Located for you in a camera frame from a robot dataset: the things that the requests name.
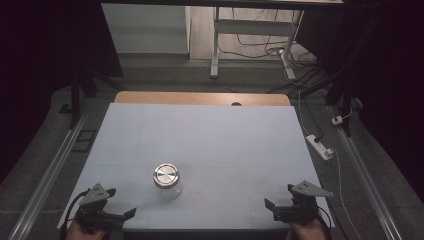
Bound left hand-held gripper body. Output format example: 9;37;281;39
75;182;126;232

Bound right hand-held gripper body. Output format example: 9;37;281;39
272;180;335;225

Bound clear glass jar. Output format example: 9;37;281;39
154;182;184;201

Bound person's right hand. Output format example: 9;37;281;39
288;219;330;240

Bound person's left hand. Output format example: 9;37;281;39
65;219;108;240

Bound white power strip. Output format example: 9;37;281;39
305;133;335;162

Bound black floor plate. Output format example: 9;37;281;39
71;129;98;153

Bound white table cover sheet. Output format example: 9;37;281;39
57;102;336;231

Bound wooden table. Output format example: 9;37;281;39
114;90;292;107

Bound dark curtain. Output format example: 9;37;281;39
0;0;124;184
295;0;424;194

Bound white cabinet panel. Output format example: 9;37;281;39
101;3;192;55

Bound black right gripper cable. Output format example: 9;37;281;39
315;205;335;236

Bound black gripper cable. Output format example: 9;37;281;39
59;188;92;239
315;205;335;236

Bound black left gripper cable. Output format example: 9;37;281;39
59;188;92;239

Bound thin white cable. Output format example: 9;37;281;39
332;148;363;240

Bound aluminium floor rail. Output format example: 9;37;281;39
328;105;403;240
7;106;93;240

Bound black floor cables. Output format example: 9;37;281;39
218;8;329;96

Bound white desk frame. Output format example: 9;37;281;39
209;6;305;81

